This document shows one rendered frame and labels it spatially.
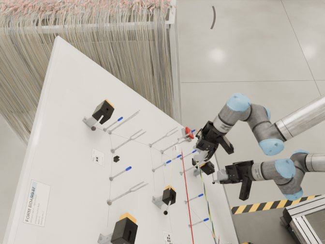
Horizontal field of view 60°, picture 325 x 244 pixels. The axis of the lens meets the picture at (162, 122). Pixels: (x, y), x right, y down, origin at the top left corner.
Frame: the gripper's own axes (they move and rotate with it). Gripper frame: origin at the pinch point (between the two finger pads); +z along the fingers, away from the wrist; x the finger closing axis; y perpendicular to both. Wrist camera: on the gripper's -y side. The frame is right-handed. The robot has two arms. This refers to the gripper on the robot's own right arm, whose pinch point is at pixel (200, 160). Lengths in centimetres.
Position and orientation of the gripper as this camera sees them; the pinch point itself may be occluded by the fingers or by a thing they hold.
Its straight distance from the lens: 125.7
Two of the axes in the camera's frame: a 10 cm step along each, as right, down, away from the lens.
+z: -4.1, 7.0, 5.8
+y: -9.1, -3.5, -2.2
